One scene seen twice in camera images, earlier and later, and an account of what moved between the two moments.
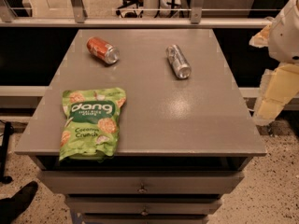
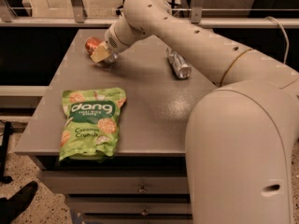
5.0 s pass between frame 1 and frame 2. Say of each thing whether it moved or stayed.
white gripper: moved
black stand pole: stayed
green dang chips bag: stayed
